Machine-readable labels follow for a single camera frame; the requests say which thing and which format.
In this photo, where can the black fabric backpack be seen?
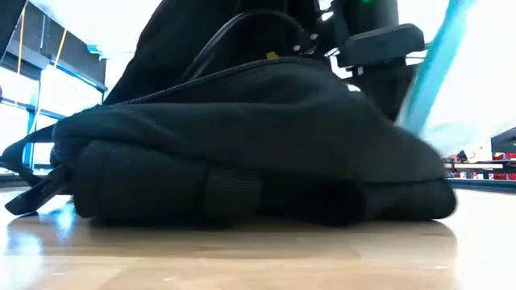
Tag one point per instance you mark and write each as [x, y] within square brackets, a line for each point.
[242, 141]

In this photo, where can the black background box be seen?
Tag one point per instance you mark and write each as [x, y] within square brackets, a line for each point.
[504, 141]

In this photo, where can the workbench with red boxes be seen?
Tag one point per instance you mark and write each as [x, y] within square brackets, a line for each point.
[475, 166]

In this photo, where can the white mesh pouch teal trim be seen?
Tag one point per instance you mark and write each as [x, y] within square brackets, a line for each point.
[434, 64]

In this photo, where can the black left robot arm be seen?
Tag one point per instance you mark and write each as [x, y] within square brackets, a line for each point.
[181, 40]

